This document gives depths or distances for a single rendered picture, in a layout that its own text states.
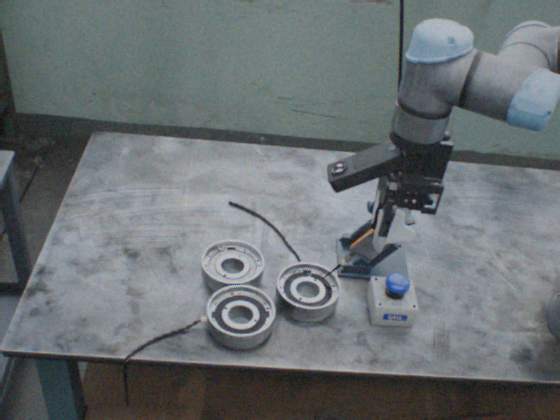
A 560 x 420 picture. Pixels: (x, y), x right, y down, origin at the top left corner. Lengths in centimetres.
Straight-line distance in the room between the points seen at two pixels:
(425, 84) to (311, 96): 185
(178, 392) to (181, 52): 164
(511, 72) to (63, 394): 84
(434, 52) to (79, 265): 67
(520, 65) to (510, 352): 49
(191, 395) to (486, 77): 78
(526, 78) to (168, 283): 64
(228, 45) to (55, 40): 68
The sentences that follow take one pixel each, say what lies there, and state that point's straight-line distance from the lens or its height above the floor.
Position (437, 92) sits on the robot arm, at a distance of 82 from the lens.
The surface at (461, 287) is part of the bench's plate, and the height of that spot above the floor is 80.
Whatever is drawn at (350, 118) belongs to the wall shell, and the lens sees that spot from 272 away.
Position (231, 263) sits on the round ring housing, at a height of 81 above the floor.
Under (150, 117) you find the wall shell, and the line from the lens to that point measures 276.
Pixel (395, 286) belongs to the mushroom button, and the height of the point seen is 87.
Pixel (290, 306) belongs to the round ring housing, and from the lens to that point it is 101.
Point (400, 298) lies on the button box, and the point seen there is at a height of 85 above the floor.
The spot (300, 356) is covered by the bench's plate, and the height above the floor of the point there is 80.
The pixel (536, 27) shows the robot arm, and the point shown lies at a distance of 96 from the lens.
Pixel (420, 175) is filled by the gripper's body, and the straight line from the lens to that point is 92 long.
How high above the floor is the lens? 158
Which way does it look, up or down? 39 degrees down
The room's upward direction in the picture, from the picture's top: 8 degrees clockwise
